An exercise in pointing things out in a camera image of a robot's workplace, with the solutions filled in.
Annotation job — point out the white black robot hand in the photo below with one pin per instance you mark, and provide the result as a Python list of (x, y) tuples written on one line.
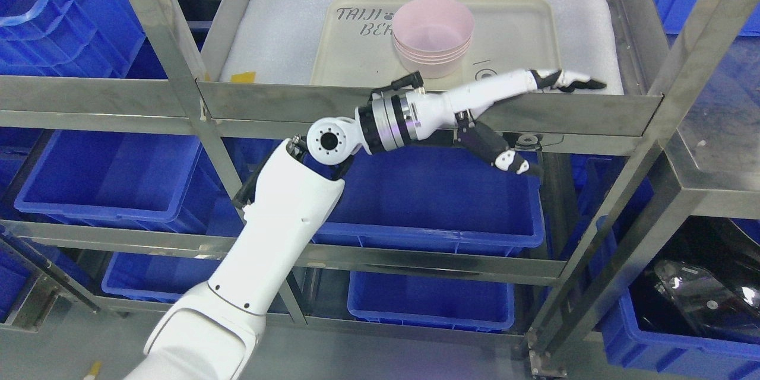
[(462, 106)]

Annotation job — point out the pink plastic bowl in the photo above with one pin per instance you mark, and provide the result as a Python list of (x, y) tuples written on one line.
[(433, 26)]

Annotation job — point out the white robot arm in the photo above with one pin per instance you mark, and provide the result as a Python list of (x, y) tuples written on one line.
[(212, 331)]

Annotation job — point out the blue bin middle shelf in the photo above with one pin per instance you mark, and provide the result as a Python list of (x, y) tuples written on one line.
[(435, 199)]

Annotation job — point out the blue bin shelf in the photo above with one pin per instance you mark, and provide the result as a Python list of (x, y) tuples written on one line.
[(435, 199), (413, 300), (133, 181)]

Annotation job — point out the blue bin lower shelf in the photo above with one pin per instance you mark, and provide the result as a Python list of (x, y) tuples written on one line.
[(413, 300)]

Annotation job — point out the steel shelf rack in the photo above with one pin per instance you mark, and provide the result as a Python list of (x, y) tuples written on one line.
[(212, 109)]

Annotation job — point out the blue bin left shelf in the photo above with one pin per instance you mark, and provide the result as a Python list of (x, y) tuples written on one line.
[(133, 181)]

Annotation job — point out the cream plastic tray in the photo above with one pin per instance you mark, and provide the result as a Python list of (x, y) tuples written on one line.
[(356, 47)]

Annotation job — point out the black helmet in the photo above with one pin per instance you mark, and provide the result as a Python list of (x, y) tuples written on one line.
[(703, 283)]

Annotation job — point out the blue bin with helmet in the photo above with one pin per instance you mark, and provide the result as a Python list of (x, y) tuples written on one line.
[(629, 346)]

